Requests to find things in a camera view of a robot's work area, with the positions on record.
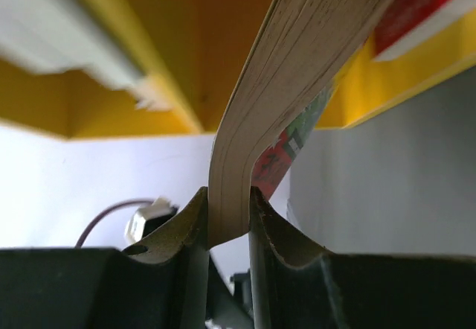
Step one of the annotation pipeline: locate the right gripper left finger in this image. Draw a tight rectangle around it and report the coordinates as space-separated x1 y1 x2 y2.
1 188 209 328

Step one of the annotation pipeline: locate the green cover book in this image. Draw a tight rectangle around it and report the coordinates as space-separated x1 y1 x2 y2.
208 0 393 247

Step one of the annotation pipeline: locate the light teal cover book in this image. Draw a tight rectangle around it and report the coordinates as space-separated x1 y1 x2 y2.
1 0 171 112

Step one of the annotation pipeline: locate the yellow wooden shelf box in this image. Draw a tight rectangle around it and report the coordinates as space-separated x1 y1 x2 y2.
1 0 475 138

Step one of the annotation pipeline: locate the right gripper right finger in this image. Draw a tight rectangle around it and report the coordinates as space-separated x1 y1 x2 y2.
249 188 475 328

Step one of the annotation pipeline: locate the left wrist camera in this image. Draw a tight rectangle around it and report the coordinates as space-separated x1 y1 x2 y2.
124 197 179 244

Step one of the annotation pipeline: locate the red treehouse book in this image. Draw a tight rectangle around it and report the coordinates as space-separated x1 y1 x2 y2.
374 0 475 62

